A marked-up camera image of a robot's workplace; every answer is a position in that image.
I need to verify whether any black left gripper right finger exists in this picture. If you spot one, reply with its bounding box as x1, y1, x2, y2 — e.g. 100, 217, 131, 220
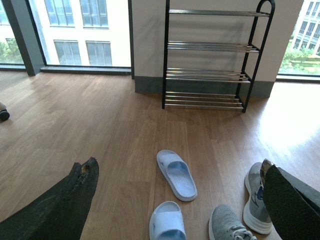
259, 159, 320, 240

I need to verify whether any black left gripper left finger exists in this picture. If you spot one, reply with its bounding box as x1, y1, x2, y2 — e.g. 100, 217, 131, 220
0, 157, 99, 240

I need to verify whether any grey knit sneaker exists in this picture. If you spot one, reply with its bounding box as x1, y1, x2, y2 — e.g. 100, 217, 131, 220
208, 204, 257, 240
243, 162, 273, 235

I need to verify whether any light blue slide sandal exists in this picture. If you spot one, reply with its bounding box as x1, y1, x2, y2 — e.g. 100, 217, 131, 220
156, 149, 198, 202
149, 201, 187, 240

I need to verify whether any black metal shoe rack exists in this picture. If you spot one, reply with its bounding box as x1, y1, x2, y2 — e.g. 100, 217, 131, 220
162, 0, 276, 113

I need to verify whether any grey rolling office chair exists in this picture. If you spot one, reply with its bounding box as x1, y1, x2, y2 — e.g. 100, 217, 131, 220
0, 102, 10, 121

